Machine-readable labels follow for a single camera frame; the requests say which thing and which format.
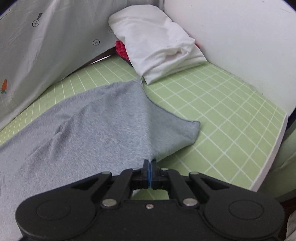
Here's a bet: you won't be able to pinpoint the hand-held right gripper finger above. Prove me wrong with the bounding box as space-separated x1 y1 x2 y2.
150 159 229 206
70 159 150 206

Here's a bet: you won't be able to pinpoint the grey pants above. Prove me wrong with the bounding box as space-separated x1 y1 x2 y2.
0 80 201 241

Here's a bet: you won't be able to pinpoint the green grid mat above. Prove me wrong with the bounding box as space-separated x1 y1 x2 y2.
0 56 287 200

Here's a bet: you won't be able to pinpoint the red knitted cloth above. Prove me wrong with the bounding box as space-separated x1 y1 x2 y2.
115 40 201 67

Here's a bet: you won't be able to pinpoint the white folded cloth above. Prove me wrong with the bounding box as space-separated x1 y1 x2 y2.
108 6 208 85

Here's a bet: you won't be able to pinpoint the white board panel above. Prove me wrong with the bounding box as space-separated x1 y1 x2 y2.
163 0 296 116

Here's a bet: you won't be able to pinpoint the white carrot-print sheet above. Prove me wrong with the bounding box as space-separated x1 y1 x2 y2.
0 0 165 130

